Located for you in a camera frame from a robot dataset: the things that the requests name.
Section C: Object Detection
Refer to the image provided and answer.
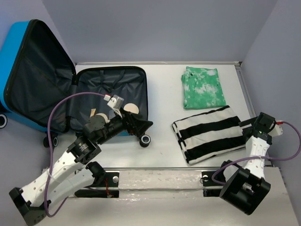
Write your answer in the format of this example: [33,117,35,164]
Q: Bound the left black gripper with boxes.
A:
[98,107,153,144]

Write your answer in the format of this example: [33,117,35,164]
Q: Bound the black white striped shirt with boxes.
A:
[171,105,245,165]

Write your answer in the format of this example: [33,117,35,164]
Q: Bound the wooden stick tool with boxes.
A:
[90,108,96,117]

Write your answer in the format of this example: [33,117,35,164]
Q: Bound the green tie-dye shorts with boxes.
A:
[181,66,226,110]

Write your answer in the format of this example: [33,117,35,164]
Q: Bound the blue hard-shell suitcase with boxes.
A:
[0,19,149,147]

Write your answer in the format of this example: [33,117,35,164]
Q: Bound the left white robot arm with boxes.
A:
[9,109,153,226]

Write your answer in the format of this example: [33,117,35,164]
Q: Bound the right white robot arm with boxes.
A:
[216,113,276,215]

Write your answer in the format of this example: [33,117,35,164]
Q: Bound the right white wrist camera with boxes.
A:
[269,121,283,137]

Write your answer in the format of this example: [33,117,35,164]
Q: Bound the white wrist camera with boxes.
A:
[107,95,124,110]
[269,121,283,137]

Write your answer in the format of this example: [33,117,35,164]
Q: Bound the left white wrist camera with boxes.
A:
[107,95,124,110]

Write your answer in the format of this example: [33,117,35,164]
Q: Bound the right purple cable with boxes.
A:
[211,120,301,189]

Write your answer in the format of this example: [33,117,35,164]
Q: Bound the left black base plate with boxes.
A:
[74,171,119,198]

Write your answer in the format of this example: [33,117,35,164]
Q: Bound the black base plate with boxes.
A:
[200,171,222,197]
[74,171,119,198]

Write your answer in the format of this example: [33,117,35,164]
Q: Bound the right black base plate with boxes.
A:
[200,171,222,197]

